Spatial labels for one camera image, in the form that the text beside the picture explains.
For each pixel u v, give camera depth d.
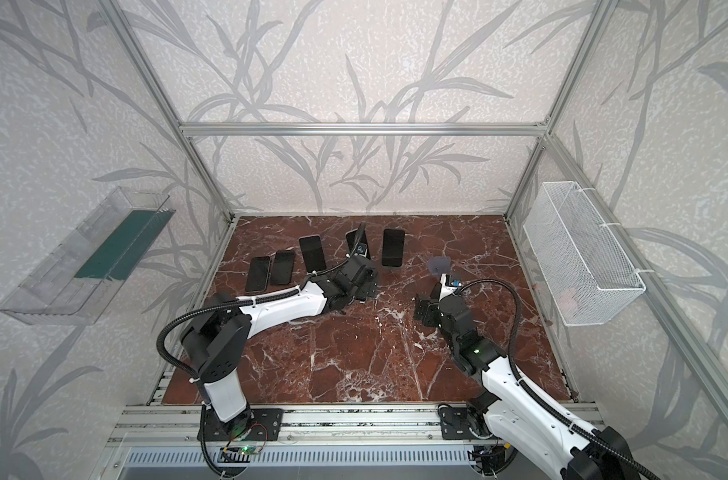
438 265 1.05
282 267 1.06
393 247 0.99
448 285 0.71
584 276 0.63
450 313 0.60
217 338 0.47
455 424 0.73
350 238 0.99
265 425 0.72
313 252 0.98
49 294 0.60
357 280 0.70
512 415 0.59
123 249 0.64
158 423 0.76
